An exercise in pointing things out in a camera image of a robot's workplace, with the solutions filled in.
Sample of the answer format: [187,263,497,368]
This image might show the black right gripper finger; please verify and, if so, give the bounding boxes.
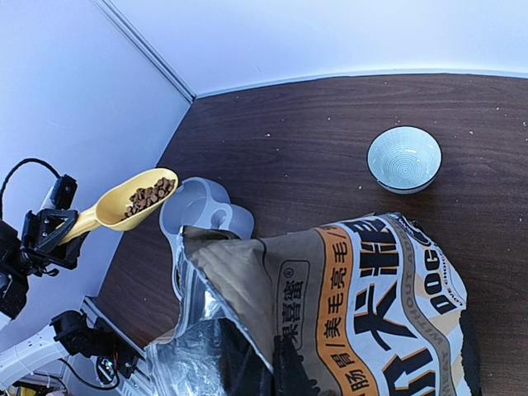
[272,336,314,396]

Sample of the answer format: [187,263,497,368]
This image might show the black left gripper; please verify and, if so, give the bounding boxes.
[20,209,83,271]

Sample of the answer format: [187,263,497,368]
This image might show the yellow plastic scoop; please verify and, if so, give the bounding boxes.
[59,167,178,245]

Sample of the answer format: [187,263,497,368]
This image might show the dog food bag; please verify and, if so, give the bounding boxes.
[167,213,482,395]

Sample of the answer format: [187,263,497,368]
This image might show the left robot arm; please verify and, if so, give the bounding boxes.
[1,209,92,389]

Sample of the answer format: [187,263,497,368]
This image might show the brown dog food kibble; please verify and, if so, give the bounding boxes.
[123,177,177,219]

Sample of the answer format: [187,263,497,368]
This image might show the grey double pet feeder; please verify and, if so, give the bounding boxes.
[159,177,255,239]

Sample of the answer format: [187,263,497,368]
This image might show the light green ceramic bowl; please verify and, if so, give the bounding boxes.
[366,125,443,195]

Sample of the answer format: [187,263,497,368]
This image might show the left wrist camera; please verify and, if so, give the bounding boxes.
[40,174,78,210]

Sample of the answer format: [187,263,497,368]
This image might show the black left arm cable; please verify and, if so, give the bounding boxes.
[0,158,61,224]

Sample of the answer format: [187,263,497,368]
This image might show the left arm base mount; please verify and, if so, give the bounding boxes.
[50,310,140,391]

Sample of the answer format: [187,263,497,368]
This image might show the left aluminium frame post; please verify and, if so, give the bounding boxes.
[93,0,196,104]

